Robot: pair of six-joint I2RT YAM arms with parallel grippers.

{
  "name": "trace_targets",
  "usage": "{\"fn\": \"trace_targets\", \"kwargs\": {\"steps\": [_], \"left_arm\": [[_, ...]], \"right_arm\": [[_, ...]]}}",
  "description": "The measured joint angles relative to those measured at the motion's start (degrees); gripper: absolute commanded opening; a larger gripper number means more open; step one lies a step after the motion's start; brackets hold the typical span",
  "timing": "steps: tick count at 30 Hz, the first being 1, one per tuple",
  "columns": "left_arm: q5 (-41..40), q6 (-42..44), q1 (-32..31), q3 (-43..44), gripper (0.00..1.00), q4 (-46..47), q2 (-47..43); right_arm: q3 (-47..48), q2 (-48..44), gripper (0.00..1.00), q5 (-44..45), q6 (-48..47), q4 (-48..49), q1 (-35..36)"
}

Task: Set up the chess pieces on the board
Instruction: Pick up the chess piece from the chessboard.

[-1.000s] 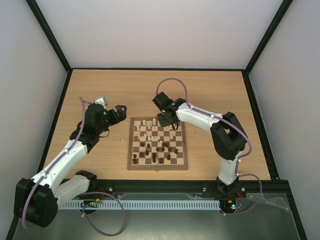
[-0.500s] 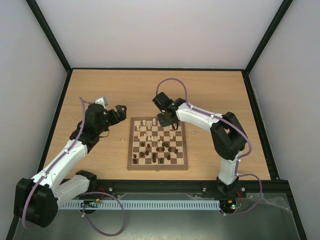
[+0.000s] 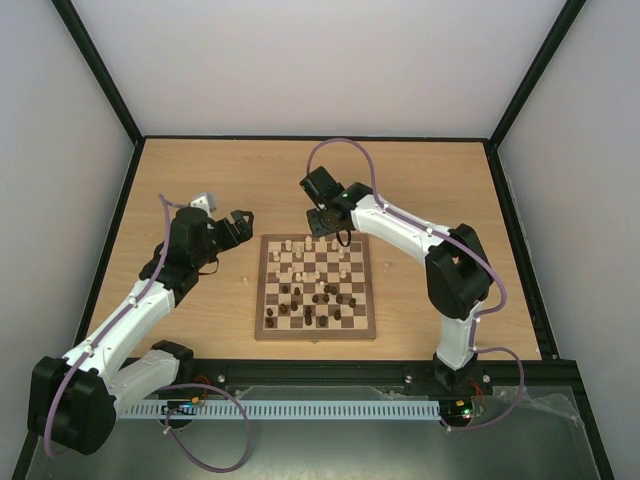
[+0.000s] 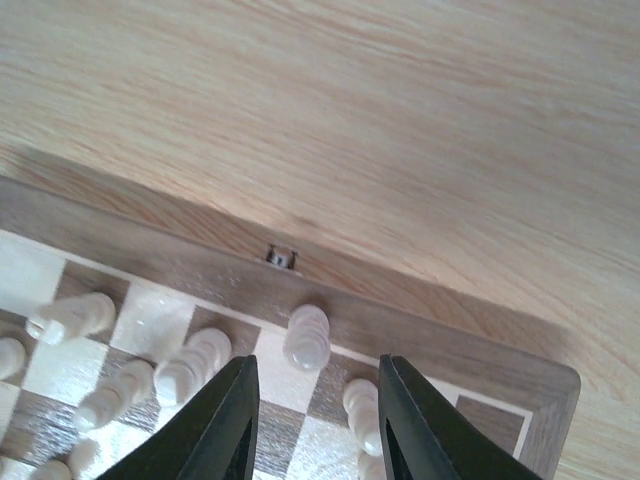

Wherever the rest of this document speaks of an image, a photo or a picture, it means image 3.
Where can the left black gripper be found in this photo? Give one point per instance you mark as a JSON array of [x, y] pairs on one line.
[[245, 231]]

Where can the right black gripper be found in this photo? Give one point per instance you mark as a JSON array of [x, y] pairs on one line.
[[326, 220]]

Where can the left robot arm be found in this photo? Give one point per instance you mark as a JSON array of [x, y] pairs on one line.
[[76, 399]]

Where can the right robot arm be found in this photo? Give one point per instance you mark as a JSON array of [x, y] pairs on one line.
[[458, 274]]

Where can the wooden chess board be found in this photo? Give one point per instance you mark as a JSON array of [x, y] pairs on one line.
[[340, 291]]

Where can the black king piece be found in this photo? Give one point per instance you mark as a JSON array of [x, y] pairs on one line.
[[308, 316]]

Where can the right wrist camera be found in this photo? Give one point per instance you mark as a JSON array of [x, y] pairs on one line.
[[320, 186]]

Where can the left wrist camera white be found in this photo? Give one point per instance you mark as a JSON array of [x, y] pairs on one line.
[[205, 201]]

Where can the light blue cable duct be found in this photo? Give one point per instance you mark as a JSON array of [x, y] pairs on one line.
[[288, 410]]

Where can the black aluminium frame rail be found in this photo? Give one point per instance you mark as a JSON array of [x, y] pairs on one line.
[[320, 372]]

